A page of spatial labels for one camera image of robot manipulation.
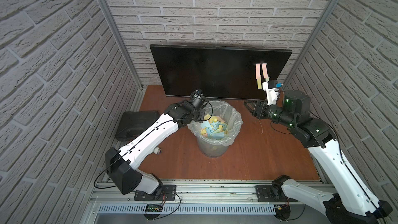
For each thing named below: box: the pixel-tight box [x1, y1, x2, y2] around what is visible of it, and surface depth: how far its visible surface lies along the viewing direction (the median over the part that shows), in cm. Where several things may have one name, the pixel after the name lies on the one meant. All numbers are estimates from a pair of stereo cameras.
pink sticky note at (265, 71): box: [261, 63, 269, 79], surface depth 70 cm
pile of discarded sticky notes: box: [200, 115, 229, 140], surface depth 83 cm
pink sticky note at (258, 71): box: [255, 63, 261, 80], surface depth 70 cm
